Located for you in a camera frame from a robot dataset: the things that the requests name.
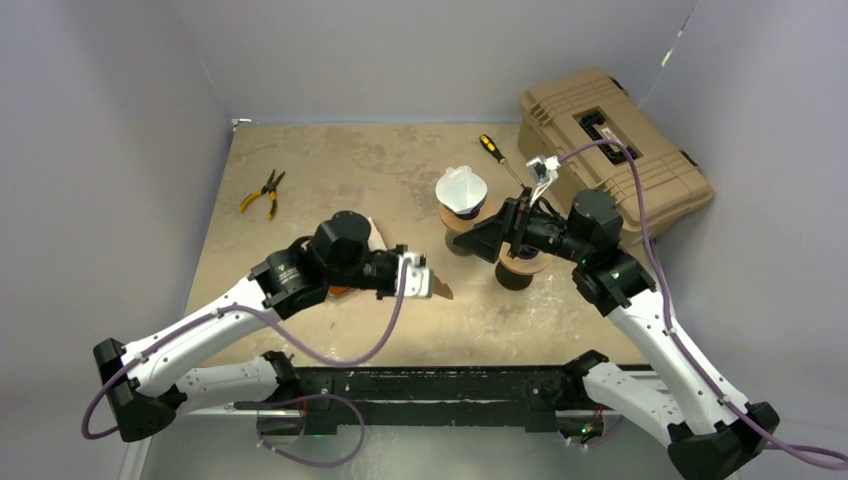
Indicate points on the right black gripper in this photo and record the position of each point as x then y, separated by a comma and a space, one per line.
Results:
510, 224

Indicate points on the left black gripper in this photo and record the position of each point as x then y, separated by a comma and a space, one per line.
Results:
393, 253

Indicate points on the blue glass dripper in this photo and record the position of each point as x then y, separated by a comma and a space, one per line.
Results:
527, 253
469, 212

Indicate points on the orange coffee filter box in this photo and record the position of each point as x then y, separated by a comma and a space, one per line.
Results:
375, 242

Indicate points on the red black coffee carafe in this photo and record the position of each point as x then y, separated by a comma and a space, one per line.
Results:
511, 280

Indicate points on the white paper coffee filter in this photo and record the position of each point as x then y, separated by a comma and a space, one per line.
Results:
460, 187

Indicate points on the brown paper coffee filter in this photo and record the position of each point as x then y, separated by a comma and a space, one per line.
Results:
441, 289

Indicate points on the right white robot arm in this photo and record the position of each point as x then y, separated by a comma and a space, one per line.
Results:
708, 427

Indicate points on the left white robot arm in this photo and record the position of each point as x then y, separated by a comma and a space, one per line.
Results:
149, 382

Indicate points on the yellow black screwdriver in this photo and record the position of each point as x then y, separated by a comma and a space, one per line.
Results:
489, 145

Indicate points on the tan plastic tool case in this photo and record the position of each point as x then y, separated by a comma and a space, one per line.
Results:
608, 144

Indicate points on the yellow handled pliers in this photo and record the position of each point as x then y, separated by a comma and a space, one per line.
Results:
269, 188

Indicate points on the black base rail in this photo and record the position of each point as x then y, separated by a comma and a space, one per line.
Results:
537, 399

